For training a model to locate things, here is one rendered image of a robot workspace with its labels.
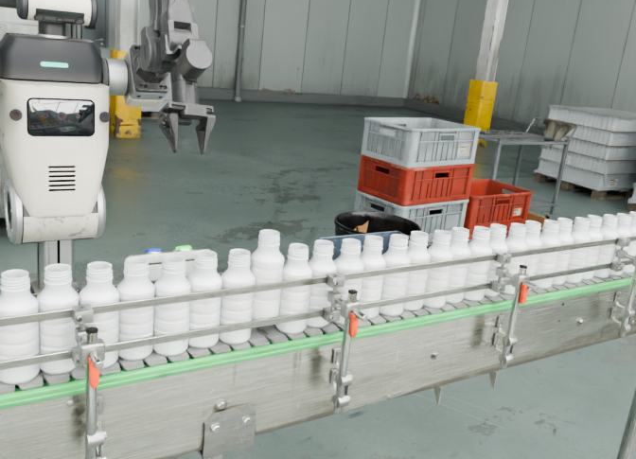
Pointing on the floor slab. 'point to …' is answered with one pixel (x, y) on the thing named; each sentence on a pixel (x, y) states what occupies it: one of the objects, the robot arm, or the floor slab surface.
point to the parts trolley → (521, 155)
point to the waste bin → (380, 222)
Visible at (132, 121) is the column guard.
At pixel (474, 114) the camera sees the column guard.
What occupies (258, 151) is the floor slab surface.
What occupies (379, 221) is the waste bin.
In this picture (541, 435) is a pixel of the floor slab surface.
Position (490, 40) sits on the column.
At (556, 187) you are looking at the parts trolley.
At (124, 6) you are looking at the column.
